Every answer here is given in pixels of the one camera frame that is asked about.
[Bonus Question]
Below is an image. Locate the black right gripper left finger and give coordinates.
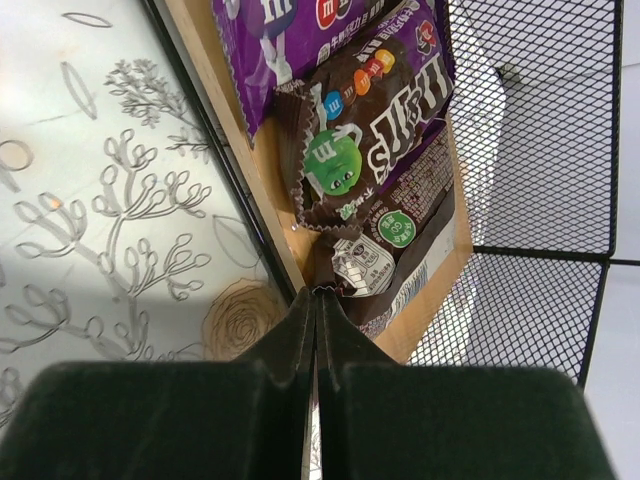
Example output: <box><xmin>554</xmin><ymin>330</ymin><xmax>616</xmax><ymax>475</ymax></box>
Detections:
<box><xmin>1</xmin><ymin>290</ymin><xmax>315</xmax><ymax>479</ymax></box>

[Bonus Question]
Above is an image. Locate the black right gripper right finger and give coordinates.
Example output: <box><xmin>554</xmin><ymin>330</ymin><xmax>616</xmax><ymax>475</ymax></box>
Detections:
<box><xmin>315</xmin><ymin>289</ymin><xmax>615</xmax><ymax>479</ymax></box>

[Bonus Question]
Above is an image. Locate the purple M&M bag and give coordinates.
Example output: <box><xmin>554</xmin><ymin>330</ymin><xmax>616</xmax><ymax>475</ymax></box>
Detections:
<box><xmin>211</xmin><ymin>0</ymin><xmax>398</xmax><ymax>142</ymax></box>
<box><xmin>274</xmin><ymin>5</ymin><xmax>454</xmax><ymax>231</ymax></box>
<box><xmin>313</xmin><ymin>130</ymin><xmax>455</xmax><ymax>339</ymax></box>

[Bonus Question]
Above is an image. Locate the black wire wooden shelf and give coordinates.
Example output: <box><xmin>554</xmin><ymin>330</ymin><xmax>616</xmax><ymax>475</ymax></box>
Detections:
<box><xmin>142</xmin><ymin>0</ymin><xmax>626</xmax><ymax>391</ymax></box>

